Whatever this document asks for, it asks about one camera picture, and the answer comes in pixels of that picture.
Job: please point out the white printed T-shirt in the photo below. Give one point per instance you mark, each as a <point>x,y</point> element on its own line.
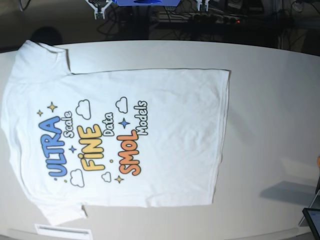
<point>126,138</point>

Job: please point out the black power strip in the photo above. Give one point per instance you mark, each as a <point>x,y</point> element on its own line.
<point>222,19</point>

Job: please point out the blue box at top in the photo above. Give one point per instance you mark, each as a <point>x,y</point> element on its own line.
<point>123,3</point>

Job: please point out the white label on table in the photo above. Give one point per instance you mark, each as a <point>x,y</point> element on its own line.
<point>64,232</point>

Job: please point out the dark tablet device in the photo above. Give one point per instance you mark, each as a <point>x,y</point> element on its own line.
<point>312,217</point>

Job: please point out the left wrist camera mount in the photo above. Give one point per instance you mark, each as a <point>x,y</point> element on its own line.
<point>99,7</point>

